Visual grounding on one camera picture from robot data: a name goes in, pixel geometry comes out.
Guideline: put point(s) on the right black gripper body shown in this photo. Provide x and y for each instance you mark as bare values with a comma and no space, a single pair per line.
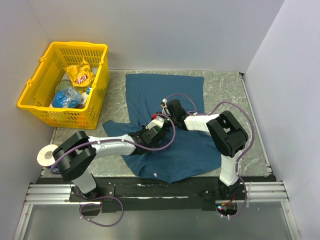
174,118

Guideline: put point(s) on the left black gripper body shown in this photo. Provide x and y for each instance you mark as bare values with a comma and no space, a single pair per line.
143,130

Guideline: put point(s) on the blue t-shirt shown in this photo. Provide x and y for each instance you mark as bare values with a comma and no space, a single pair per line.
191,153

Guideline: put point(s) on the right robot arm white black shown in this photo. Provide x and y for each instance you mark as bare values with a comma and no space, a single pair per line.
228,135

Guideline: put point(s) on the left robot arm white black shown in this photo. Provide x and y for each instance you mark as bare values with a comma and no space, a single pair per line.
73,157

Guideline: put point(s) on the small white bottle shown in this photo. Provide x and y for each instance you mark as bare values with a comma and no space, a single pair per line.
85,96

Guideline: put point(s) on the blue plastic bag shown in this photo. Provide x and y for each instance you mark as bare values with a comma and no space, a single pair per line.
66,98

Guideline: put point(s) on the yellow snack bag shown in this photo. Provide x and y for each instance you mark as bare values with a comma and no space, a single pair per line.
81,74

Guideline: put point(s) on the toilet paper roll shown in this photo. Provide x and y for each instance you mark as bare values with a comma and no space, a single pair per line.
45,156

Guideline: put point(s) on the yellow plastic basket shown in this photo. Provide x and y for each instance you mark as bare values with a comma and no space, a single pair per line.
40,89

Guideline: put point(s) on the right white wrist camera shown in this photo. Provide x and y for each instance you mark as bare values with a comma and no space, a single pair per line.
165,109

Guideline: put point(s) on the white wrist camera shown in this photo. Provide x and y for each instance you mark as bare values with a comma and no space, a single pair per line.
165,109
156,121

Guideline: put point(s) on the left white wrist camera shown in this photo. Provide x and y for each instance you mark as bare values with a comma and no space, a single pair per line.
156,121

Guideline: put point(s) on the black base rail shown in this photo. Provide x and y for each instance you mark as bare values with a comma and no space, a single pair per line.
133,194

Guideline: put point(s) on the aluminium frame rail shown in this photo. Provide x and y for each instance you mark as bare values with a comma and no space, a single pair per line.
42,194

